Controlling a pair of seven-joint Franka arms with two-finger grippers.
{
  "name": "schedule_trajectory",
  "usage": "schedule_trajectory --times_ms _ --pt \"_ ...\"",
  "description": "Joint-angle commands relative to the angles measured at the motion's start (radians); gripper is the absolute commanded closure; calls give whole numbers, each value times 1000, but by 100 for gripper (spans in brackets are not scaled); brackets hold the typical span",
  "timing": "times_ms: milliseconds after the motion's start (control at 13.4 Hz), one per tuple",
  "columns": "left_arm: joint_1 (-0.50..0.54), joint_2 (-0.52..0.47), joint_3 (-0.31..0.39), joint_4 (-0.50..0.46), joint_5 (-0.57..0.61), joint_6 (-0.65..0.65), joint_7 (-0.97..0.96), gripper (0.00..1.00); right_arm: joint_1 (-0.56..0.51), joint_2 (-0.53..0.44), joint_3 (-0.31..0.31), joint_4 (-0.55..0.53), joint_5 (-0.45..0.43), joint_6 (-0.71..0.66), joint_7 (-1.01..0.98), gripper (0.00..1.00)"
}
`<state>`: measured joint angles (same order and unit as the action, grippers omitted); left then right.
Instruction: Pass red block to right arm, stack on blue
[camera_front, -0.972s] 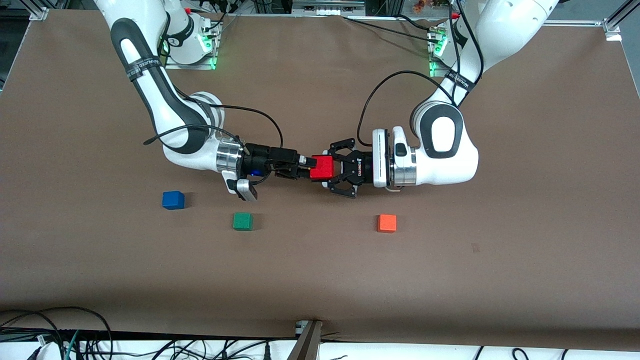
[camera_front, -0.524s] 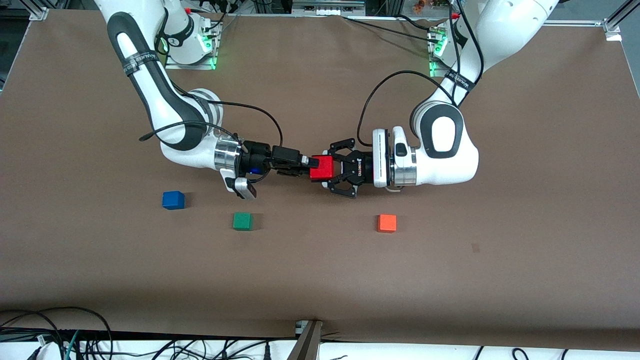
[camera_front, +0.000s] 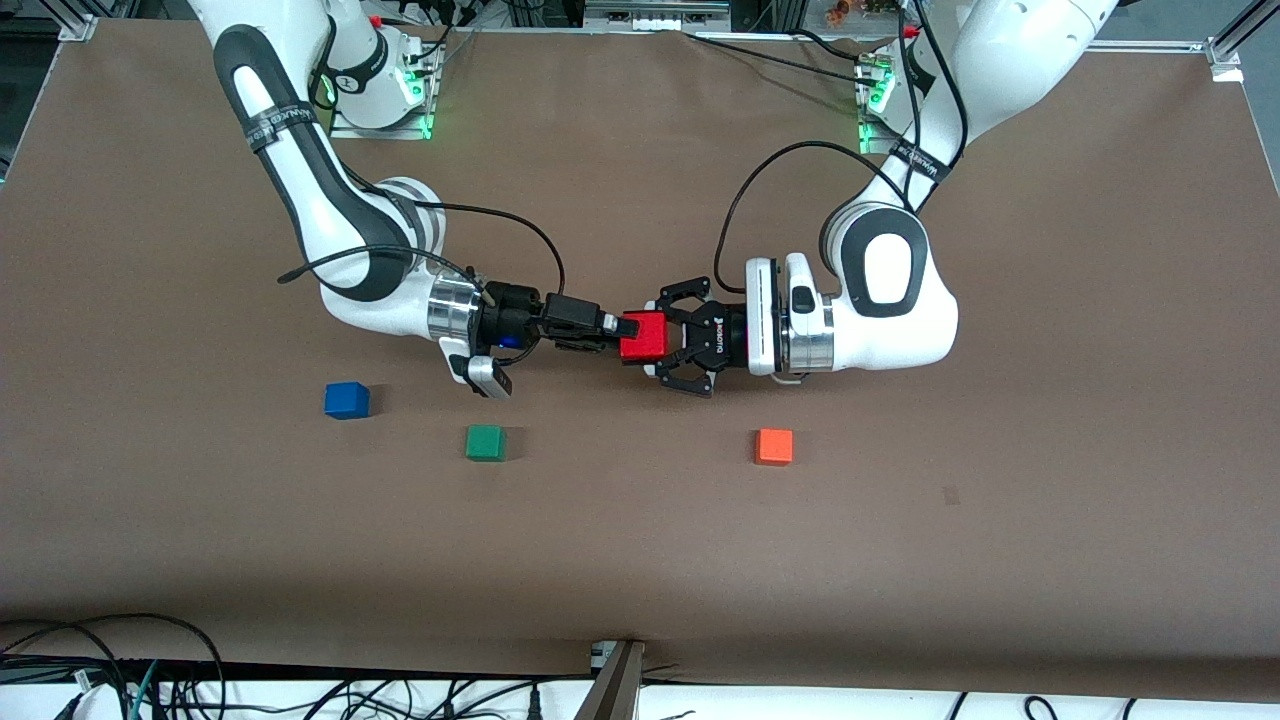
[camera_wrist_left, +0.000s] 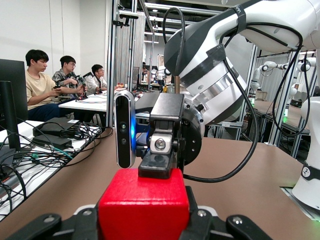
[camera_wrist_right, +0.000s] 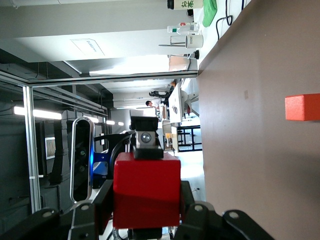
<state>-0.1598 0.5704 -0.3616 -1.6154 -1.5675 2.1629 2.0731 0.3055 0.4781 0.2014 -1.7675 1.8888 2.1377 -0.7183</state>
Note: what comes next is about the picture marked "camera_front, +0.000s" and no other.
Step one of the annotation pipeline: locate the red wooden cube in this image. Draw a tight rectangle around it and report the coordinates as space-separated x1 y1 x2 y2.
618 313 669 363

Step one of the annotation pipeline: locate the blue wooden cube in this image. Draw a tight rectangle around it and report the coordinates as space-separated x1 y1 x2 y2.
324 381 371 421

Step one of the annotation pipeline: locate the grey equipment rack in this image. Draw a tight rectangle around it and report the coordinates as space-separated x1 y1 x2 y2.
585 0 731 31

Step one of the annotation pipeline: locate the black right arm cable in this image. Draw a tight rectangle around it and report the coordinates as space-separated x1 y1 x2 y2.
278 200 568 301

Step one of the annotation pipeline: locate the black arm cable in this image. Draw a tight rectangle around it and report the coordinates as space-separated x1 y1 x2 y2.
718 0 969 291
278 200 568 301

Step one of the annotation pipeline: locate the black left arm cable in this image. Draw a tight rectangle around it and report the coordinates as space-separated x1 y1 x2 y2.
718 0 969 291

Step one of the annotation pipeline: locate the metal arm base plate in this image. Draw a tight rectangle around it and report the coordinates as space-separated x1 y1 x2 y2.
328 45 438 141
857 55 966 158

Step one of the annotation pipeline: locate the long black table cable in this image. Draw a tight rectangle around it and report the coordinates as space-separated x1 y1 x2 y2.
685 30 871 83

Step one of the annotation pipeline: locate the black printed arm strap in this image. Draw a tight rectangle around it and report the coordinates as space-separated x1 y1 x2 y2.
888 140 951 187
243 103 319 153

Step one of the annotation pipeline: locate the short black table cable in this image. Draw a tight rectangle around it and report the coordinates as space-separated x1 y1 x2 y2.
790 28 867 63

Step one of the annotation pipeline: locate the black looping floor cable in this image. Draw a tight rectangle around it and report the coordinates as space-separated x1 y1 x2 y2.
0 612 229 720

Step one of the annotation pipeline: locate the green floor cable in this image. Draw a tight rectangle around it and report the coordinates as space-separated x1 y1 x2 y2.
128 658 163 720

